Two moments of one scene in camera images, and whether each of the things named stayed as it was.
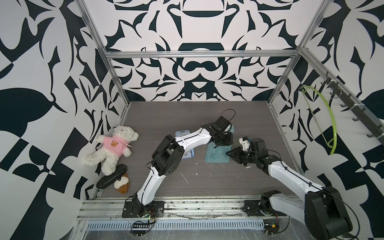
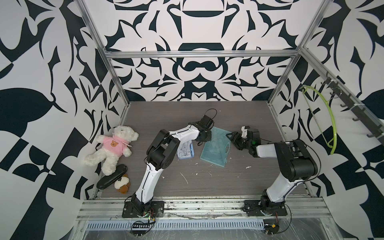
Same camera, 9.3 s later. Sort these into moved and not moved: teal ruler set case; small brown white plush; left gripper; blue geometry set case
Moved: left gripper
Not moved: teal ruler set case; small brown white plush; blue geometry set case
